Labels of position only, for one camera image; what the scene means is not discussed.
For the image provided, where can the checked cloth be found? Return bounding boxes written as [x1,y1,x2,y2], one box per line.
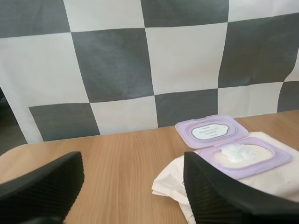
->
[0,0,299,143]

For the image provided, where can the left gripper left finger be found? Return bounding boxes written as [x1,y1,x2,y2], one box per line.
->
[0,151,85,224]

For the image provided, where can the white wet wipes pack lilac lid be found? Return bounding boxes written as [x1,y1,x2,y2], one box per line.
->
[151,114,299,224]

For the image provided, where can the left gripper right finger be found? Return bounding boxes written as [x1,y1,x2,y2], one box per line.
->
[183,151,299,224]

